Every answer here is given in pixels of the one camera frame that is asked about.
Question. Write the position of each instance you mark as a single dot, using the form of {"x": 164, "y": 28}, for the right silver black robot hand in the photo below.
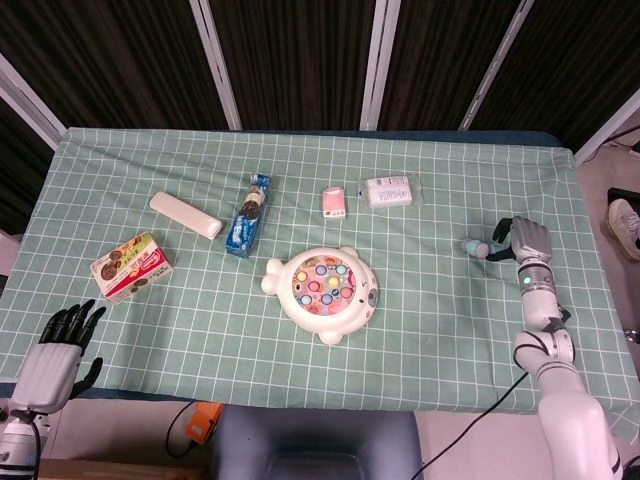
{"x": 532, "y": 240}

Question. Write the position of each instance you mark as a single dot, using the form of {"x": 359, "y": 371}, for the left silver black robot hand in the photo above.
{"x": 47, "y": 375}

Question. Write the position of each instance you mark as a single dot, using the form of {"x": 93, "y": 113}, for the light blue toy hammer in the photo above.
{"x": 475, "y": 247}

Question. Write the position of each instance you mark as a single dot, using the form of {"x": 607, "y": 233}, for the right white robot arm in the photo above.
{"x": 540, "y": 300}

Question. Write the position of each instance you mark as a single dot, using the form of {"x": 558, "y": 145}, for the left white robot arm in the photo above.
{"x": 17, "y": 440}

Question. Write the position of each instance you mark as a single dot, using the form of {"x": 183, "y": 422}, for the white whack-a-mole toy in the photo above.
{"x": 325, "y": 280}

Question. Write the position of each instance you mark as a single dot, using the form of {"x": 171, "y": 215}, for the grey white sneaker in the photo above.
{"x": 625, "y": 225}

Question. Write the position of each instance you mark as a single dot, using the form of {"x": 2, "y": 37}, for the white box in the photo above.
{"x": 7, "y": 252}

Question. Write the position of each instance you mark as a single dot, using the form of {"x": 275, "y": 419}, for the red green cookie box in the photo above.
{"x": 130, "y": 270}

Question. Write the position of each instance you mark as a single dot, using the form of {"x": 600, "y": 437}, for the white wrapped tissue pack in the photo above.
{"x": 390, "y": 192}

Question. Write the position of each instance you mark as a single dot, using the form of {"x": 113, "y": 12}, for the green checked tablecloth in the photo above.
{"x": 200, "y": 350}

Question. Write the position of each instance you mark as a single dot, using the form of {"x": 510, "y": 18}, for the orange plastic device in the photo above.
{"x": 205, "y": 422}

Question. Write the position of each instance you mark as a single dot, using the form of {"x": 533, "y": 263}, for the dark ribbed partition panel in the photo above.
{"x": 585, "y": 60}
{"x": 110, "y": 65}
{"x": 20, "y": 175}
{"x": 300, "y": 60}
{"x": 440, "y": 55}

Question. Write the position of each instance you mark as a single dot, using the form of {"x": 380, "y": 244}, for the small pink tissue pack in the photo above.
{"x": 335, "y": 202}

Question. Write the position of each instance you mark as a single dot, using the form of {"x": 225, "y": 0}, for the cream pencil case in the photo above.
{"x": 185, "y": 215}

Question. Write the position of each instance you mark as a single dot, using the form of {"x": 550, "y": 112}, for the blue Oreo cookie box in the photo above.
{"x": 245, "y": 230}

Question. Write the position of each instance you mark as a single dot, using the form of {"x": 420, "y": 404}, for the grey blue robot torso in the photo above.
{"x": 310, "y": 440}

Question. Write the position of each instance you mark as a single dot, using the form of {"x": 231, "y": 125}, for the white partition frame post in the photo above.
{"x": 215, "y": 62}
{"x": 497, "y": 60}
{"x": 607, "y": 129}
{"x": 380, "y": 60}
{"x": 30, "y": 107}

